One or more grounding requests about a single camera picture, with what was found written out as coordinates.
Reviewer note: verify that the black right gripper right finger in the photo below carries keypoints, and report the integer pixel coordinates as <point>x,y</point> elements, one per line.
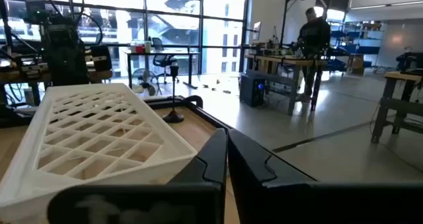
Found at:
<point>257,184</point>

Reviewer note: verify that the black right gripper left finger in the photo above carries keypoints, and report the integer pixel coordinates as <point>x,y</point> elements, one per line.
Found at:
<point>205,171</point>

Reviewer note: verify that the black candlestick holder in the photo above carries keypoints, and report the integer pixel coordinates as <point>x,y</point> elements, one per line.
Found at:
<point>173,116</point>

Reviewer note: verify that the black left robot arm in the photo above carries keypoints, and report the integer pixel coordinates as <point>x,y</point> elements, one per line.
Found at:
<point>66,59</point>

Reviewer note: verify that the computer monitor on arm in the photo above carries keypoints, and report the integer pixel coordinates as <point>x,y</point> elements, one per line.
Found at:
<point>256,30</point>

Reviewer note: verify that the white lattice shelf rack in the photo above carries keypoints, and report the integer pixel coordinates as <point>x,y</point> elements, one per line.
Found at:
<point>175,144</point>

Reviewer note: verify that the black computer tower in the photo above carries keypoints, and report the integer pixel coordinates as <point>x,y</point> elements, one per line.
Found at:
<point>252,88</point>

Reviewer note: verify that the floor fan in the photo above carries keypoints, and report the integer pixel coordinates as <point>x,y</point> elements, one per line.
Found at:
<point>145,80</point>

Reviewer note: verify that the black office chair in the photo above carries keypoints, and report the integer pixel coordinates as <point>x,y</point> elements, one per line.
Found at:
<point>162,60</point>

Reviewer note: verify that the black desk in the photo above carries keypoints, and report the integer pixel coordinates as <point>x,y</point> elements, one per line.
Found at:
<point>165,53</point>

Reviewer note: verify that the wooden workbench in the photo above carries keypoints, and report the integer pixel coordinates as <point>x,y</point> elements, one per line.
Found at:
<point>396,77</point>
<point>281,60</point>

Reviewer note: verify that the red container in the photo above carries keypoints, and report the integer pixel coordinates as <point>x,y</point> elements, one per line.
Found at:
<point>140,48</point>

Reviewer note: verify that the cardboard box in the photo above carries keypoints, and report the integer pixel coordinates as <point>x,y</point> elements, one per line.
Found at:
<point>355,63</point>

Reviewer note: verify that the person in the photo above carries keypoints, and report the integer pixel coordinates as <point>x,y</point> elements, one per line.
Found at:
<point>314,35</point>

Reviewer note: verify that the blue storage shelving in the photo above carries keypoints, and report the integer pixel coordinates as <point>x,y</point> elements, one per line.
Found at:
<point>360,45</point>

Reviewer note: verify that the black frame clamp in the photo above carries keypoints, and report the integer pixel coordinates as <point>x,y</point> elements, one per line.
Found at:
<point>195,100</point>

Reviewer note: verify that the black metal rig frame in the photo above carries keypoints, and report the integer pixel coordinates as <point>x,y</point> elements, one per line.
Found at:
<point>284,19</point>

